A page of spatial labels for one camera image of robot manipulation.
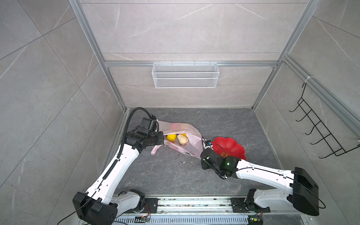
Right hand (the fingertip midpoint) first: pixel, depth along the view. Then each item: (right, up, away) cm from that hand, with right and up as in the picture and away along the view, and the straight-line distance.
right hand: (202, 157), depth 82 cm
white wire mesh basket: (-10, +55, +18) cm, 59 cm away
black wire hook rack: (+55, +12, -17) cm, 59 cm away
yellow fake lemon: (-20, +10, +14) cm, 26 cm away
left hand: (-24, +15, -6) cm, 29 cm away
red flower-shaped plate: (+20, +4, +13) cm, 24 cm away
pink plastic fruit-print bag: (-5, +6, +2) cm, 8 cm away
